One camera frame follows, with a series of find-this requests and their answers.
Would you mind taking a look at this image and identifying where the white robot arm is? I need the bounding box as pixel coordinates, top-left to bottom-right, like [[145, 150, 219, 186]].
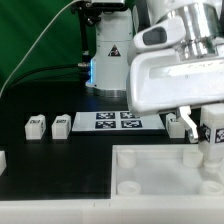
[[72, 0, 224, 143]]

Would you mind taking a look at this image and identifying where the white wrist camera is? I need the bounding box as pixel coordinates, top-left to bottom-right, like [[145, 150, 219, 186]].
[[131, 16, 186, 54]]

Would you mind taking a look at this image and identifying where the white left obstacle block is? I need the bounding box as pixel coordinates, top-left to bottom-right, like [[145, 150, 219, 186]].
[[0, 151, 7, 176]]

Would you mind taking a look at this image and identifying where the white front border rail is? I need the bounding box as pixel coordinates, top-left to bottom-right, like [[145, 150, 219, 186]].
[[0, 197, 224, 224]]

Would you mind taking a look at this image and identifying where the white square table top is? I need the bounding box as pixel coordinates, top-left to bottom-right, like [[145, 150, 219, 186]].
[[111, 144, 224, 198]]

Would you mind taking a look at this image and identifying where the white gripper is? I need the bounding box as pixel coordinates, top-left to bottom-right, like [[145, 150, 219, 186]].
[[127, 49, 224, 143]]

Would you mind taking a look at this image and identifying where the white cable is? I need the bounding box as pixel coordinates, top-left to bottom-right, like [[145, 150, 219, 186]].
[[0, 0, 83, 98]]

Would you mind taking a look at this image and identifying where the black cable bundle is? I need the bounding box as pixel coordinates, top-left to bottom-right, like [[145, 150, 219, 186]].
[[6, 63, 91, 91]]

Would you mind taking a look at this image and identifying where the white sheet with markers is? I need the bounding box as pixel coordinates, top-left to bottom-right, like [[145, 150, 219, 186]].
[[72, 111, 164, 132]]

